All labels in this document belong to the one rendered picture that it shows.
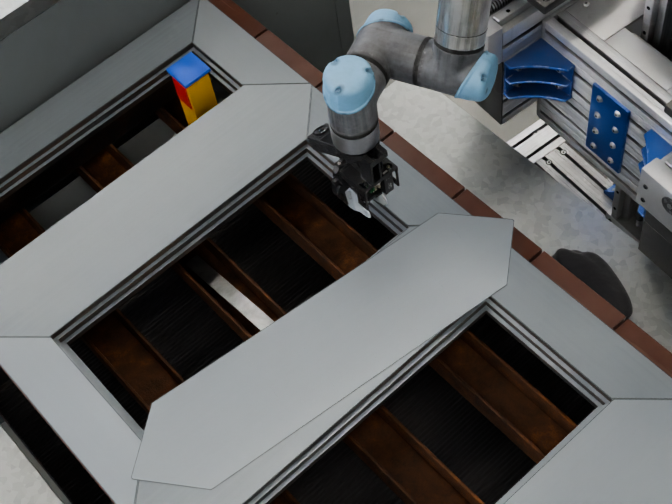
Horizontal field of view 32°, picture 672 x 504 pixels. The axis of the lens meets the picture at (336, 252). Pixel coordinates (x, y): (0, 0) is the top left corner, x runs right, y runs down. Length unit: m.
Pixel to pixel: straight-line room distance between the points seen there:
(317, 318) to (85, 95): 0.67
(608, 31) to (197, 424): 0.96
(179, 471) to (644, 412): 0.70
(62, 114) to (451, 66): 0.83
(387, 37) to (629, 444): 0.70
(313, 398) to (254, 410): 0.09
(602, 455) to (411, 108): 0.87
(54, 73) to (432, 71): 0.84
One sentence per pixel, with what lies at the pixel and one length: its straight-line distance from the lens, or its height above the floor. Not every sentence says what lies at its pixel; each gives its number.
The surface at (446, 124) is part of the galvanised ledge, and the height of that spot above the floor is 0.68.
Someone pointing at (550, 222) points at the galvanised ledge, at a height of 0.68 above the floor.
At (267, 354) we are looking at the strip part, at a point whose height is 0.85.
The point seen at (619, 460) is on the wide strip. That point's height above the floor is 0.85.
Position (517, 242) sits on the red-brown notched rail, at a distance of 1.98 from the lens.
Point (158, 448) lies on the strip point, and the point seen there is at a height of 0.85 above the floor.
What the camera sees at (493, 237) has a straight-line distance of 1.96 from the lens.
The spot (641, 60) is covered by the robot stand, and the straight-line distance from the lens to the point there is 2.07.
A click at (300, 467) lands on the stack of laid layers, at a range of 1.82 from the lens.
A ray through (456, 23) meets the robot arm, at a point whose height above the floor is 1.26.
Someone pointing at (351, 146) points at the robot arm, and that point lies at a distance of 1.78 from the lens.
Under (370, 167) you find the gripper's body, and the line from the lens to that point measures 1.80.
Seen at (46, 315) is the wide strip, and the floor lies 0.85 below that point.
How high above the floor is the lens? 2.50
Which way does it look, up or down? 57 degrees down
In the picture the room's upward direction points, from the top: 11 degrees counter-clockwise
